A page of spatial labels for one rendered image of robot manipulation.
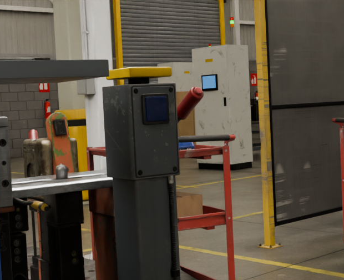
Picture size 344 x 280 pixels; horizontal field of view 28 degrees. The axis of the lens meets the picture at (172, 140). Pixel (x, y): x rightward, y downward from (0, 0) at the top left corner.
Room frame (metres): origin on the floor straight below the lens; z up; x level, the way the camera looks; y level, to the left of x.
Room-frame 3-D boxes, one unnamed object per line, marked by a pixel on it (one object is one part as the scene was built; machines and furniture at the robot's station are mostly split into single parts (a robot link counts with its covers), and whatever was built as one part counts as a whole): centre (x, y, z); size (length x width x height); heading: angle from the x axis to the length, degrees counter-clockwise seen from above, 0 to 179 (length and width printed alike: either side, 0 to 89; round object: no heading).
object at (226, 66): (11.50, -0.84, 1.22); 0.80 x 0.54 x 2.45; 43
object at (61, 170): (1.15, 0.19, 1.00); 0.02 x 0.02 x 0.04
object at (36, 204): (0.87, 0.19, 1.00); 0.12 x 0.01 x 0.01; 33
